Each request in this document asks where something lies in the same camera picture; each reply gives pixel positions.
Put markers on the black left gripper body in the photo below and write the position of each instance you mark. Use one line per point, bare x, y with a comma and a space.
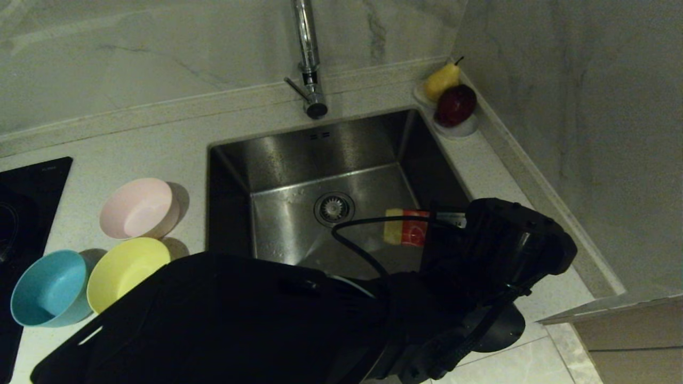
501, 250

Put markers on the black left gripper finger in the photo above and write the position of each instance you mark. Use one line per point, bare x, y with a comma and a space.
448, 207

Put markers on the orange white dish soap bottle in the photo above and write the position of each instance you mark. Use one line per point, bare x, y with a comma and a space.
405, 229

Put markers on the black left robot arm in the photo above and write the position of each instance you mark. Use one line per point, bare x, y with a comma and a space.
213, 320

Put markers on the stainless steel sink basin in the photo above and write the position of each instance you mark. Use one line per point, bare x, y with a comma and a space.
320, 149

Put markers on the chrome faucet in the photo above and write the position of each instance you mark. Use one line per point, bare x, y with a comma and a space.
308, 42

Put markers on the small white fruit dish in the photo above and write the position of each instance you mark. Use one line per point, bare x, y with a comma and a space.
464, 130

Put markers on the dark red apple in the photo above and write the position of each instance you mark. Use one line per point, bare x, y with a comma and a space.
455, 105

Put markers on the round metal drain strainer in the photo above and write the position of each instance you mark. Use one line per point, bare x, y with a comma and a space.
334, 209

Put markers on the yellow pear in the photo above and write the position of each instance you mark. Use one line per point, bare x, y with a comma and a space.
440, 81

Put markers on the beige wooden cabinet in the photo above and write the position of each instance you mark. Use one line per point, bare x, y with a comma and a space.
635, 341

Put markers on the pink plastic bowl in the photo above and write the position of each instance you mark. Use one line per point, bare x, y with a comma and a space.
137, 210

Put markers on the yellow plastic bowl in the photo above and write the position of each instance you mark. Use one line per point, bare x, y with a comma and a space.
125, 269

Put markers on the blue plastic bowl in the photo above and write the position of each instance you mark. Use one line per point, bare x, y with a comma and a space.
48, 290

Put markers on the black induction cooktop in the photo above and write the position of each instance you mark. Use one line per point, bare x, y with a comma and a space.
26, 213

